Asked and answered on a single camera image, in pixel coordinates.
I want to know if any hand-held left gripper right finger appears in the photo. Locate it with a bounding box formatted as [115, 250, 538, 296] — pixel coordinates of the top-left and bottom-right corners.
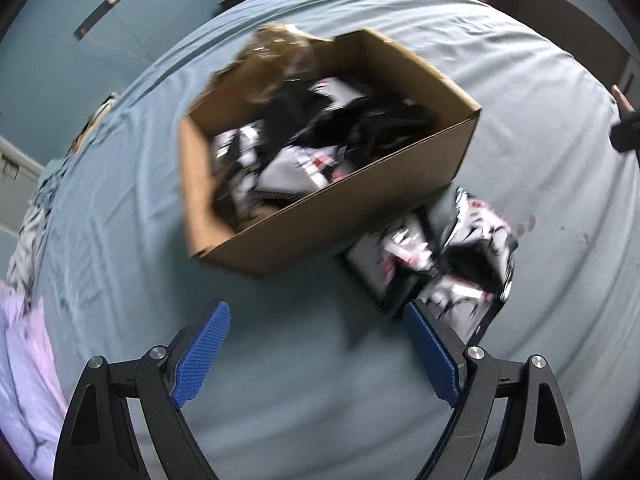
[403, 301, 583, 480]

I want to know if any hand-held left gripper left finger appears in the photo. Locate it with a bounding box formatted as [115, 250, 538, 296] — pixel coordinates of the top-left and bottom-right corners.
[52, 299, 232, 480]

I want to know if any brown cardboard box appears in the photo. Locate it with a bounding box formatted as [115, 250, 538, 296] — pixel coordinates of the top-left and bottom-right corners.
[179, 27, 483, 278]

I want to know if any pile of black white packets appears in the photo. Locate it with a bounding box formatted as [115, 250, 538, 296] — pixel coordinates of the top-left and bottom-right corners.
[210, 76, 436, 226]

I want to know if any person's right hand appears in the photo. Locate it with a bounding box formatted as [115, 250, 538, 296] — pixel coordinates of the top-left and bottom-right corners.
[611, 85, 636, 117]

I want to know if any lavender cloth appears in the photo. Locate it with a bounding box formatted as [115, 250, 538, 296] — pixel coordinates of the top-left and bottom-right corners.
[0, 280, 68, 477]

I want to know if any blue-grey bedsheet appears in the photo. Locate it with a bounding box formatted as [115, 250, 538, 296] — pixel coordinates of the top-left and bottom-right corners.
[0, 0, 640, 480]

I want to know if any printed blanket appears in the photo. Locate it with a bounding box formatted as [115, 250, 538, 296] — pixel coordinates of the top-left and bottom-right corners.
[7, 92, 118, 291]

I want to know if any white side cabinet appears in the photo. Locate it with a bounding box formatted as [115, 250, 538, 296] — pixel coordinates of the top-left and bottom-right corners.
[0, 135, 46, 233]

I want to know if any clear plastic wrap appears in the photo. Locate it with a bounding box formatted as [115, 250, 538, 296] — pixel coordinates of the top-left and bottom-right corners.
[210, 22, 333, 106]

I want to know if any metal wall bracket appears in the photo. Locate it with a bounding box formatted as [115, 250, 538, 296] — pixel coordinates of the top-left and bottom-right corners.
[74, 0, 122, 41]

